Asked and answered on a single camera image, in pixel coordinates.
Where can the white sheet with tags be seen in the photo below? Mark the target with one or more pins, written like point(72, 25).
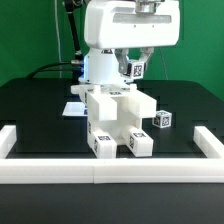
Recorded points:
point(75, 109)

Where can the white chair backrest part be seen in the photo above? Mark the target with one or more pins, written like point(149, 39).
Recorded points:
point(105, 102)

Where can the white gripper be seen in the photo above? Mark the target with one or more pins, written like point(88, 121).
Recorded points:
point(117, 24)

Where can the white chair seat part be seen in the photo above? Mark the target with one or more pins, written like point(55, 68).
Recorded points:
point(113, 127)

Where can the white U-shaped border fence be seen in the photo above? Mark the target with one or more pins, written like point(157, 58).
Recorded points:
point(157, 170)

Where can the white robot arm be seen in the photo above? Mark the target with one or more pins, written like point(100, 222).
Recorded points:
point(101, 65)

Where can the white tagged cube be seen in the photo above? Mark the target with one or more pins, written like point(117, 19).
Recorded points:
point(135, 69)

